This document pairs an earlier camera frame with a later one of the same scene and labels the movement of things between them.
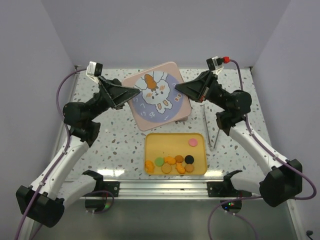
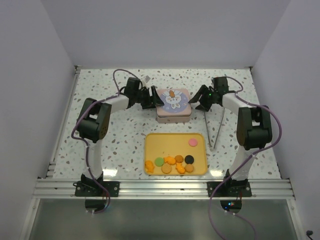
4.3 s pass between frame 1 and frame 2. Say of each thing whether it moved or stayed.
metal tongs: stayed
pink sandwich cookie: stayed
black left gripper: moved
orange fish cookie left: stayed
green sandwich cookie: stayed
